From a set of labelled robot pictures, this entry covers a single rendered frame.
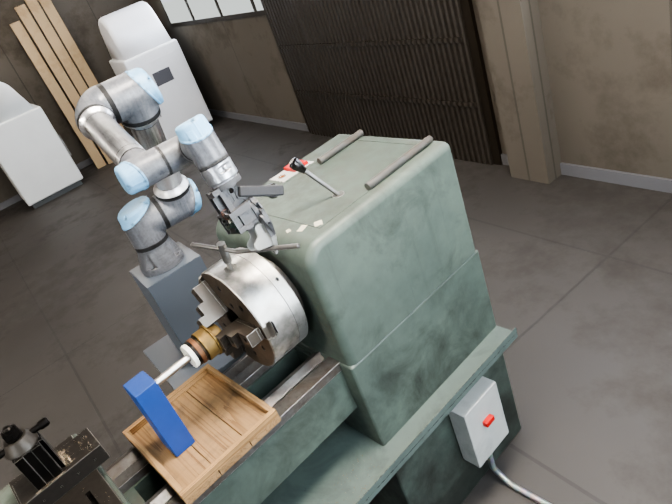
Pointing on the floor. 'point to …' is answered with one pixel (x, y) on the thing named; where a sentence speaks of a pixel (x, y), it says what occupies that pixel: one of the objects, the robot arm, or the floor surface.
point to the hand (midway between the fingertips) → (275, 247)
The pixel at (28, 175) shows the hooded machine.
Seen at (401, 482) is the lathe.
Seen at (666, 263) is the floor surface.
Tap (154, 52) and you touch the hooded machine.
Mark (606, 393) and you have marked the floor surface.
